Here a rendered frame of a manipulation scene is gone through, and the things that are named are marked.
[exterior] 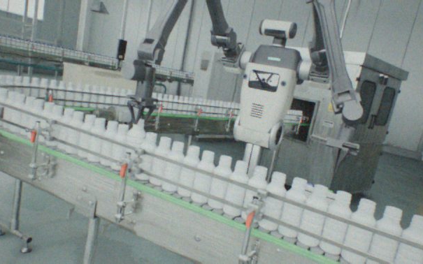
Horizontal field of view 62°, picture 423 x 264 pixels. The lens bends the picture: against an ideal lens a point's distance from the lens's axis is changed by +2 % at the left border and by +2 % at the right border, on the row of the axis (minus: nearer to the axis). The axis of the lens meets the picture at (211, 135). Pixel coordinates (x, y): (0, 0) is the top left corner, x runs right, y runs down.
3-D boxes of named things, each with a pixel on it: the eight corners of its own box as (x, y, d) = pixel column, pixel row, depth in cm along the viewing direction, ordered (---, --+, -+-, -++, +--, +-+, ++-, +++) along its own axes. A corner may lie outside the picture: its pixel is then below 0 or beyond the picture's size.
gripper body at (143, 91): (125, 99, 119) (128, 77, 118) (144, 100, 128) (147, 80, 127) (140, 103, 116) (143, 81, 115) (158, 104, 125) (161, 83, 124)
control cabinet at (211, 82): (209, 136, 815) (225, 54, 783) (224, 142, 780) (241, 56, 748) (182, 136, 757) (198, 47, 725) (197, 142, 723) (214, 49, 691)
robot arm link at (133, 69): (164, 49, 118) (144, 46, 122) (142, 43, 108) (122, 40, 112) (159, 84, 120) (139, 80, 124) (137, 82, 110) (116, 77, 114)
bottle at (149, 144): (154, 178, 126) (163, 135, 123) (145, 182, 120) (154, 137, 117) (140, 173, 128) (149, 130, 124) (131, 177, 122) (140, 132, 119)
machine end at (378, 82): (301, 170, 645) (328, 63, 611) (373, 197, 555) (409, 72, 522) (247, 176, 533) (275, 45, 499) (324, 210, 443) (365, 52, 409)
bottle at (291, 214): (283, 227, 105) (295, 175, 102) (301, 235, 101) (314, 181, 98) (273, 231, 100) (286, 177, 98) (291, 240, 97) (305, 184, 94)
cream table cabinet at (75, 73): (119, 139, 612) (128, 72, 592) (138, 149, 569) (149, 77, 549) (54, 139, 535) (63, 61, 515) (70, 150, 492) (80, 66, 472)
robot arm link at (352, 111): (356, 93, 118) (330, 100, 120) (361, 79, 107) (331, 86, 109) (366, 126, 114) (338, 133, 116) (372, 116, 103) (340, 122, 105)
